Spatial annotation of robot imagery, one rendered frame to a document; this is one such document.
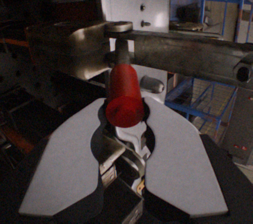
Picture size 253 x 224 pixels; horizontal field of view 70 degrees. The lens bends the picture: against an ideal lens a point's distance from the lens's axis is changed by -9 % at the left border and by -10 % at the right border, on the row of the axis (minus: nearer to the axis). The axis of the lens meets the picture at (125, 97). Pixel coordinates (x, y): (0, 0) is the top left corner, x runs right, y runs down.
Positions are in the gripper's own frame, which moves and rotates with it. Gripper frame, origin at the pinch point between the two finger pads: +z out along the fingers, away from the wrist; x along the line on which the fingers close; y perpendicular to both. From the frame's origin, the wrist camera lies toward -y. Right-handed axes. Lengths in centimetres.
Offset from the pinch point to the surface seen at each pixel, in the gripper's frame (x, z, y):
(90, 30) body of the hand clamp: -3.7, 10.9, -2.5
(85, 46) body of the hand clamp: -4.3, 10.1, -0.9
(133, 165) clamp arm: 0.2, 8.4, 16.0
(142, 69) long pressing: 2.7, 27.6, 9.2
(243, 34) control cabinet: 420, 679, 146
